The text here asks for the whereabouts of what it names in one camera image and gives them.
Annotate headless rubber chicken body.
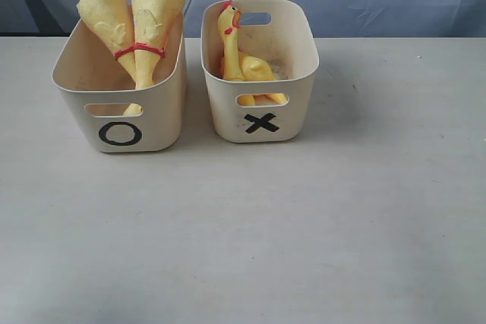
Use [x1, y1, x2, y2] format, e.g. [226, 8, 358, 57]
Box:
[219, 51, 288, 106]

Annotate thin whole rubber chicken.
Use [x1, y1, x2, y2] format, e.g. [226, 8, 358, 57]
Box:
[132, 0, 185, 90]

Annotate large whole rubber chicken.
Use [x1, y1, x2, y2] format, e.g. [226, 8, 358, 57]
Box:
[76, 0, 144, 117]

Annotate severed rubber chicken head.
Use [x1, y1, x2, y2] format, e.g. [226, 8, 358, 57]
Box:
[217, 0, 244, 81]

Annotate cream bin marked X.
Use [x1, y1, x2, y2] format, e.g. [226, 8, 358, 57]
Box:
[201, 0, 319, 143]

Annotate cream bin marked O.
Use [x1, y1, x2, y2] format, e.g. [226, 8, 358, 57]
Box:
[52, 17, 187, 153]

